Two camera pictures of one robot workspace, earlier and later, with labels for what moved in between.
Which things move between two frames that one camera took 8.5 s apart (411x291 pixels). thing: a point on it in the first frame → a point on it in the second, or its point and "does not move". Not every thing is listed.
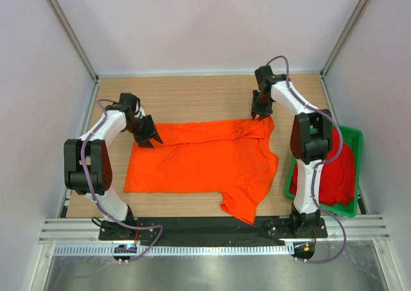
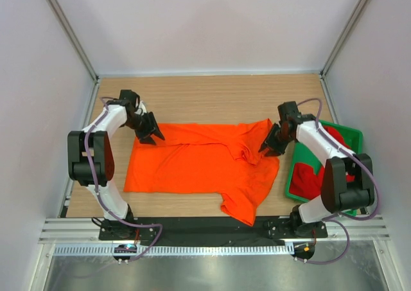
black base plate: x=210 y=230 does not move
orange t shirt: x=236 y=158 does not move
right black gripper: x=263 y=112 → x=276 y=149
